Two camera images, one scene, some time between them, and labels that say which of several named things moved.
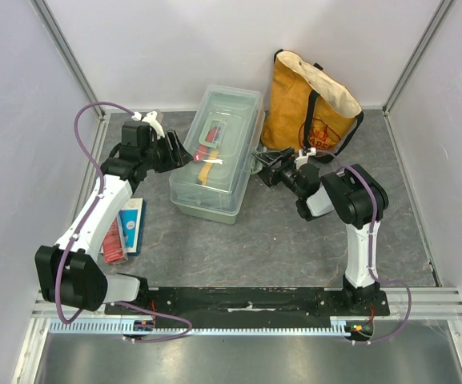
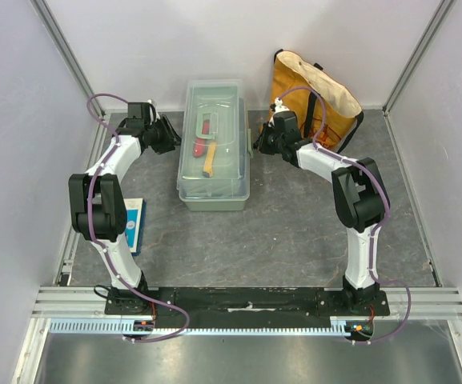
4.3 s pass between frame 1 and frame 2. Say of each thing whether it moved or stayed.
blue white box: stayed
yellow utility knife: moved
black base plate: stayed
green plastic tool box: moved
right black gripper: moved
